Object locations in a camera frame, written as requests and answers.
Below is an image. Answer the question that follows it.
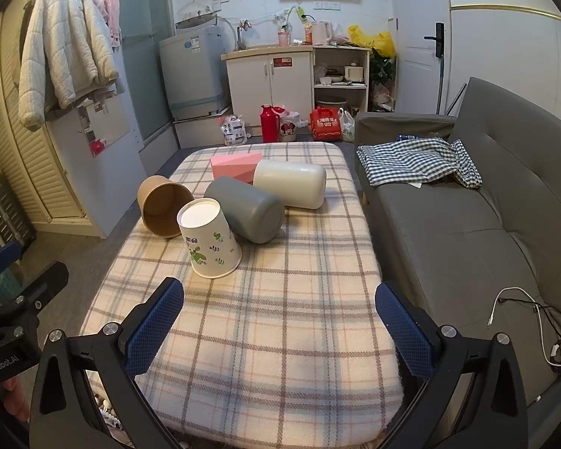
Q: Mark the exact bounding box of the grey sofa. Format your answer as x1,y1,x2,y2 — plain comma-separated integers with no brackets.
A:
354,77,561,433

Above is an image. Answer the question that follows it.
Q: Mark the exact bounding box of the green checked cloth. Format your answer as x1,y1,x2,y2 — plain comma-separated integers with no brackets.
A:
356,138,482,190

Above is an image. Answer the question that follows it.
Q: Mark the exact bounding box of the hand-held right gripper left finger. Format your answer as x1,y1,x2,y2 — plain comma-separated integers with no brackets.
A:
29,277,185,449

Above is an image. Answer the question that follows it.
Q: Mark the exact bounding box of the brown paper cup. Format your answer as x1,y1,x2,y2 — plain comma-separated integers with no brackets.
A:
137,175,195,239

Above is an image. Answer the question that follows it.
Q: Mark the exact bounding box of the cartoon print bin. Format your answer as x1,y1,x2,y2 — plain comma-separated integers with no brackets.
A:
279,109,306,144

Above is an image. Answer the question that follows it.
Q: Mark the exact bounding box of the red shopping bag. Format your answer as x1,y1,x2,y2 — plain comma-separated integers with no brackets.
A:
309,107,343,141

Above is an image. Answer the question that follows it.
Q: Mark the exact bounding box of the glass shower door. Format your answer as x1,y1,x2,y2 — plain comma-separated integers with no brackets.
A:
116,0,175,153

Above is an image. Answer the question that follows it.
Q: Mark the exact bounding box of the red thermos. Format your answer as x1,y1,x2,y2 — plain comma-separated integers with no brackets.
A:
260,104,282,144

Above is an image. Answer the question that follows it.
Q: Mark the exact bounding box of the pink kettle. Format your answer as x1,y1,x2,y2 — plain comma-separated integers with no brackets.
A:
311,21,334,47

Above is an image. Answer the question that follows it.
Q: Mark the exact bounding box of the green plant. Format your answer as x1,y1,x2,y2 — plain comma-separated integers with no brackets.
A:
369,51,396,91

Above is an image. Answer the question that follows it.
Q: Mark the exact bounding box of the white door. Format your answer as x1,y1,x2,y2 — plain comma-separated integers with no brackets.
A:
387,0,450,114

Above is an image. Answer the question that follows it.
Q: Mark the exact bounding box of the louvered wardrobe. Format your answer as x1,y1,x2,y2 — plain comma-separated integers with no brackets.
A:
0,7,87,226

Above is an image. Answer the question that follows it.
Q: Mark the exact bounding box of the white printed paper cup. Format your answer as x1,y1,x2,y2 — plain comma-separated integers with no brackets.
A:
176,198,242,280

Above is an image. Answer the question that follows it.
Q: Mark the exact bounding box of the ribbed suitcase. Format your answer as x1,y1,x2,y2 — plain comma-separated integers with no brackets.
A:
0,173,37,246

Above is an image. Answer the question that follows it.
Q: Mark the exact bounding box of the metal faucet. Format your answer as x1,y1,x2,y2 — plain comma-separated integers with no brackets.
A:
235,19,254,51

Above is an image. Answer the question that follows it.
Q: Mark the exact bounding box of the white cable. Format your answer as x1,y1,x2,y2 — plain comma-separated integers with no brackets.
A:
487,287,561,369

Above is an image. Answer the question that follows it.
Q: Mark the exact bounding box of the pink box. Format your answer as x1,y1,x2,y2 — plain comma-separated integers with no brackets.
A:
210,152,264,185

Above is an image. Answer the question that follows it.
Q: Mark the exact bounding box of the wire clothes hanger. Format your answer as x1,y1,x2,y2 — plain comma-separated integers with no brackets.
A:
175,0,214,18

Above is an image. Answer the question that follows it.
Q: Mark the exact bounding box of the grey plastic cup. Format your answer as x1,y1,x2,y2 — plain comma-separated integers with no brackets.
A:
204,176,286,244

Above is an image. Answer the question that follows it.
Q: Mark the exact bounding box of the white puffer jacket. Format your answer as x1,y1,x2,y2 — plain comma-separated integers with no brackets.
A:
19,0,120,132

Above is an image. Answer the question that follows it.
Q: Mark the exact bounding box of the grey washing machine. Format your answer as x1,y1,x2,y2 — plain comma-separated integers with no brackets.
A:
158,25,231,121

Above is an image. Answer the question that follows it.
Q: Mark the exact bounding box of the pink hanging garment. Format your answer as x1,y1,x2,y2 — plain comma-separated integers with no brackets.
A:
91,0,122,48

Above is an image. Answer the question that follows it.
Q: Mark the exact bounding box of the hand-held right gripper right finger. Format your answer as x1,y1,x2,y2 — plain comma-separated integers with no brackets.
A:
375,281,529,449

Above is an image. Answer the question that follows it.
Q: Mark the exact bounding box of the yellow plastic bag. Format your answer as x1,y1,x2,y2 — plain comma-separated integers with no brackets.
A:
348,25,398,58

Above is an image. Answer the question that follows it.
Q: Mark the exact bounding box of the white sink cabinet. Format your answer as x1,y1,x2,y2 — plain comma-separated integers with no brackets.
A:
221,46,371,126

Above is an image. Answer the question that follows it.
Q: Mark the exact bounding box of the white washer platform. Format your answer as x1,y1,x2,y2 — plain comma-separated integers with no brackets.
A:
172,111,231,149

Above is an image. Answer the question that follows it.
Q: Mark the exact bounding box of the plaid blanket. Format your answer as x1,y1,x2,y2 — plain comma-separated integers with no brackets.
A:
79,142,404,448

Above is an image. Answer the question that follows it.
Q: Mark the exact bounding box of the white plastic cup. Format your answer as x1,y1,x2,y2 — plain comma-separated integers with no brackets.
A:
253,159,327,210

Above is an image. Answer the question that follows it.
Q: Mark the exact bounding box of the white plastic bag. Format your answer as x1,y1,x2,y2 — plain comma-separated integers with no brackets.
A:
339,109,356,143

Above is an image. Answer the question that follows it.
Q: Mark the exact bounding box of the black door handle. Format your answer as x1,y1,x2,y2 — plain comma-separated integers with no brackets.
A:
423,22,445,58

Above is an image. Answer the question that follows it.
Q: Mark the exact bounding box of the white printed package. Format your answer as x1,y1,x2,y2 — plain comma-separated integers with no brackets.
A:
218,114,246,146

